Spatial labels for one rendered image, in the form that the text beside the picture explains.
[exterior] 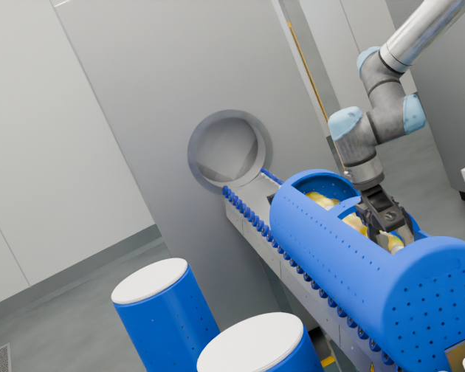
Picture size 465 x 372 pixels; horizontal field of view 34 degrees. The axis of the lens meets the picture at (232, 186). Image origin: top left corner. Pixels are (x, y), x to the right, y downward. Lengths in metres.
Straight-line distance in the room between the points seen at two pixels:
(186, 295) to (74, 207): 4.00
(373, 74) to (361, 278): 0.43
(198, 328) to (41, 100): 4.04
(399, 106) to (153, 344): 1.30
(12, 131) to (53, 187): 0.55
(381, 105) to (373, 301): 0.41
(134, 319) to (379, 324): 1.18
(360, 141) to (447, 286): 0.34
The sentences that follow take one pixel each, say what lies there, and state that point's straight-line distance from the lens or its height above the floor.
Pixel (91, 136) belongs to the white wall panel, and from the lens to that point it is 6.42.
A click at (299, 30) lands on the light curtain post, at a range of 2.87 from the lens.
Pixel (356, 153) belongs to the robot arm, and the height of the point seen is 1.42.
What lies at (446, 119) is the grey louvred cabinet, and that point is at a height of 0.58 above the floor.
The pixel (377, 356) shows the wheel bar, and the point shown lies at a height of 0.93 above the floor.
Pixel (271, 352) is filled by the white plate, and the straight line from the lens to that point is 1.83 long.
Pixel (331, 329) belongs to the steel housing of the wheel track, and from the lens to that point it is 2.19.
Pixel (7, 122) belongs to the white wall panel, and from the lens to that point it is 6.37.
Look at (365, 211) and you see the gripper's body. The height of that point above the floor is 1.28.
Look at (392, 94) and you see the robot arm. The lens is 1.66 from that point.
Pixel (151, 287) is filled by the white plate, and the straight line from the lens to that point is 2.55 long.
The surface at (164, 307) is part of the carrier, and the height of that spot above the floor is 0.97.
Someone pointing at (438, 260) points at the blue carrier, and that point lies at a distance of 1.56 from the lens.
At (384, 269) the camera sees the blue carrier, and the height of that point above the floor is 1.21.
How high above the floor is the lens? 1.88
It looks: 15 degrees down
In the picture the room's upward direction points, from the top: 24 degrees counter-clockwise
